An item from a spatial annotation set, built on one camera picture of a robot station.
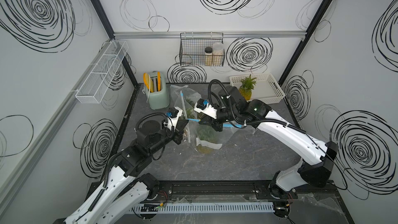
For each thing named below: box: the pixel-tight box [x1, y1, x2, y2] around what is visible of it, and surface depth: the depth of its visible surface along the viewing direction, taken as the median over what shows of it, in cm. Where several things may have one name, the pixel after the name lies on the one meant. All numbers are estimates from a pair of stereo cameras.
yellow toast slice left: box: [143, 72, 150, 90], surface depth 95 cm
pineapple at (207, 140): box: [195, 125, 223, 156], surface depth 75 cm
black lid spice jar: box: [204, 46, 213, 67], surface depth 87 cm
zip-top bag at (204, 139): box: [186, 119, 249, 154], surface depth 75 cm
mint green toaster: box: [141, 71, 170, 110], surface depth 98 cm
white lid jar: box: [212, 42, 225, 67], surface depth 86 cm
